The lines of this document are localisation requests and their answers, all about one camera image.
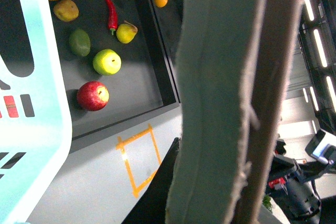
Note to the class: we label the green apple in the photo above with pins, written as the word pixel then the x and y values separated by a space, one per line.
pixel 107 62

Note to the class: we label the orange floor tape square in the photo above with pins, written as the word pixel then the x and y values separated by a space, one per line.
pixel 141 158

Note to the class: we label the black fruit shelf tray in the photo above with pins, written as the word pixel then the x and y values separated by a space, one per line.
pixel 144 86

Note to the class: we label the red apple front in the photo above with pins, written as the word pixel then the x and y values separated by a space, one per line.
pixel 93 96

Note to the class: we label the yellow green pear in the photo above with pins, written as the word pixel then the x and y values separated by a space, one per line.
pixel 126 32

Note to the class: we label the dark green avocado front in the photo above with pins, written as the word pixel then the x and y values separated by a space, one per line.
pixel 79 43

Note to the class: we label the brown kiwi front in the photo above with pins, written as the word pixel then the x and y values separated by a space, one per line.
pixel 66 10

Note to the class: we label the light blue shopping basket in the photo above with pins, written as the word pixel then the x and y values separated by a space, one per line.
pixel 36 128

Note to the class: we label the red chili pepper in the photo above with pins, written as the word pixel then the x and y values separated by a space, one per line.
pixel 113 17

